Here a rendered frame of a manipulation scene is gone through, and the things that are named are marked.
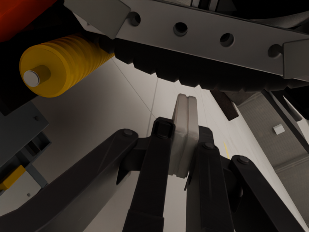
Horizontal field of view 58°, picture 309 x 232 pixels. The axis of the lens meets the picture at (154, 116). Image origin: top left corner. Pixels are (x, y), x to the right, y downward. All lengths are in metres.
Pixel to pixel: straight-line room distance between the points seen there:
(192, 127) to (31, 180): 0.73
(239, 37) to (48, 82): 0.20
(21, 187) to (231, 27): 0.69
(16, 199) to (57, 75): 0.53
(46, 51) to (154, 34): 0.12
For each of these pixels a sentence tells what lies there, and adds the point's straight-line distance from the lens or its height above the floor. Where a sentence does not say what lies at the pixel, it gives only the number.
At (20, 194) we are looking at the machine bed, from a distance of 0.82.
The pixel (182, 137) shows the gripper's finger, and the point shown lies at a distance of 0.16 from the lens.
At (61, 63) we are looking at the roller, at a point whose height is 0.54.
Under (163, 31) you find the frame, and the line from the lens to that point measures 0.27.
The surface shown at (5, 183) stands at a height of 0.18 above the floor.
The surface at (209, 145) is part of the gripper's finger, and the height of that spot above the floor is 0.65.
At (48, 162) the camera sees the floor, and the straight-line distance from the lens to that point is 1.05.
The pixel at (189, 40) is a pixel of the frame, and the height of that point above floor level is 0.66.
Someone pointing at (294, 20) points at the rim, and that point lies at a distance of 0.37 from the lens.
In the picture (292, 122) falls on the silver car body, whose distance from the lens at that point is 1.77.
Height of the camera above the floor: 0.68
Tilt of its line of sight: 18 degrees down
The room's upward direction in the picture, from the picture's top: 61 degrees clockwise
